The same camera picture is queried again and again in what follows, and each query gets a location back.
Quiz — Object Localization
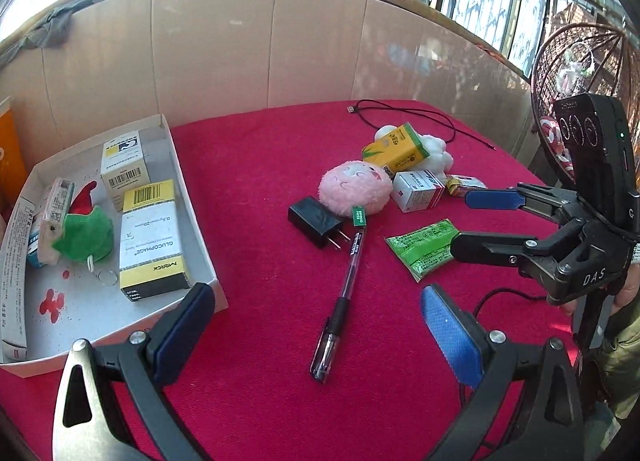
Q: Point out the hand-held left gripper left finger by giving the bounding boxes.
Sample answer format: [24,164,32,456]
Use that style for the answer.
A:
[52,282,216,461]

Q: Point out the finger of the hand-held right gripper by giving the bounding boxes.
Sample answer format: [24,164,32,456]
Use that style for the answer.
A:
[449,230,551,274]
[464,182,581,227]

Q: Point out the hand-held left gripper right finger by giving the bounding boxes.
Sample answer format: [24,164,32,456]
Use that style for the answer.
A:
[420,283,586,461]

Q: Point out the yellow candy wrapper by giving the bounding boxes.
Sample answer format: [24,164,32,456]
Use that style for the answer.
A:
[445,174,488,198]

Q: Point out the green sachet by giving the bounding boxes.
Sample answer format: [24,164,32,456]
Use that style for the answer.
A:
[384,218,461,283]

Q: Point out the white plush toy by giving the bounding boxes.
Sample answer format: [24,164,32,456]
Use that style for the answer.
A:
[374,124,455,177]

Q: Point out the white cardboard box tray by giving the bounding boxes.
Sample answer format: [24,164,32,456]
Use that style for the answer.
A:
[0,114,230,378]

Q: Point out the yellow green box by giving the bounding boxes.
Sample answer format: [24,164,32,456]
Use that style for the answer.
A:
[361,122,432,172]

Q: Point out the pink plush ball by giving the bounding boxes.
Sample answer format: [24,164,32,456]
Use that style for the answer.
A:
[318,160,394,217]

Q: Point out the black power adapter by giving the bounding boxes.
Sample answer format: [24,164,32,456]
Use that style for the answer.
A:
[287,196,352,250]

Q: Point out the person's right hand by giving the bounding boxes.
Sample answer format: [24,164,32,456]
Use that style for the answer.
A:
[611,263,640,314]

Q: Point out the red white cushion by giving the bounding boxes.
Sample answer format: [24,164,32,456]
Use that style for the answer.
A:
[539,116,576,182]

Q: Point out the white red medicine box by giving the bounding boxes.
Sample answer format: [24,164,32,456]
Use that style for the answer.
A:
[391,170,446,213]

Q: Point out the white hanging ornament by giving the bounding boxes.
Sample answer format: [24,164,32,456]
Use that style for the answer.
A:
[557,44,596,92]

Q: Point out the yellow black white medicine box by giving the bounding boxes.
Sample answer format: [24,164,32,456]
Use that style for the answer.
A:
[119,180,193,302]

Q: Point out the wicker chair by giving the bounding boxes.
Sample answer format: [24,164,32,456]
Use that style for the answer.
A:
[530,22,640,182]

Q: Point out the black gel pen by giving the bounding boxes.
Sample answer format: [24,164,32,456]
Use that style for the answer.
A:
[309,205,368,384]

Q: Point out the green red plush toy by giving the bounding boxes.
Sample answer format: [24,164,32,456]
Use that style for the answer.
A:
[52,181,120,287]

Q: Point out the blue white medicine box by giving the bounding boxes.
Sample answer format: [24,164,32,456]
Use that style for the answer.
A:
[26,224,53,269]

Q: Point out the white medicine box yellow label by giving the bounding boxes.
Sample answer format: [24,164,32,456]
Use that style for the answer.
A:
[100,132,152,212]

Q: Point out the long white medicine box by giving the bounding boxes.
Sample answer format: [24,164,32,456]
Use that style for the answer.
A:
[0,196,36,362]

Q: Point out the white teal medicine box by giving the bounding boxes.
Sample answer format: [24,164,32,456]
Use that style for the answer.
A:
[41,177,76,262]

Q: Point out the red table cloth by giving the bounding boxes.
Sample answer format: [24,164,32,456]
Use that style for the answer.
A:
[0,100,581,461]

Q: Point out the orange container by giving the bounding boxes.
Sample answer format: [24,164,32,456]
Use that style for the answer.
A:
[0,96,28,207]

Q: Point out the grey cloth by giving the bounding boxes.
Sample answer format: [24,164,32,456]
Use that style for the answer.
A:
[0,0,96,67]

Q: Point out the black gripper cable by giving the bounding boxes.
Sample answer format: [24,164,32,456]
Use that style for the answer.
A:
[459,287,551,404]

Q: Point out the black usb cable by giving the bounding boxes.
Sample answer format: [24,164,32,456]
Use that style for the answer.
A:
[346,100,498,152]

